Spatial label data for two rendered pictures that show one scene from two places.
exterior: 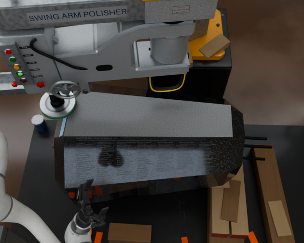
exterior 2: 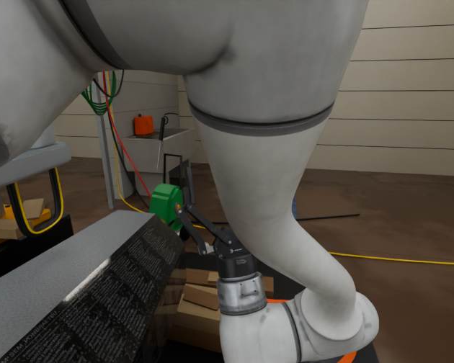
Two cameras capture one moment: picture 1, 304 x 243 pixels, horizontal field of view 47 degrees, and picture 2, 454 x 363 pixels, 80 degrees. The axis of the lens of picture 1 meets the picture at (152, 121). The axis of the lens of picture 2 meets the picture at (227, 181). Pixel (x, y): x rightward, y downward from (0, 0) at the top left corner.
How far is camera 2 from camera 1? 1.45 m
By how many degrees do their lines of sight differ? 69
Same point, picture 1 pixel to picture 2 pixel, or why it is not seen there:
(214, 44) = (29, 207)
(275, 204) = (212, 276)
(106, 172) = not seen: outside the picture
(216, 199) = (192, 310)
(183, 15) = not seen: hidden behind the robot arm
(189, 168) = (163, 268)
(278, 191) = (199, 272)
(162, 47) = not seen: hidden behind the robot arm
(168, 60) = (46, 135)
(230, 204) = (202, 297)
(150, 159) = (125, 297)
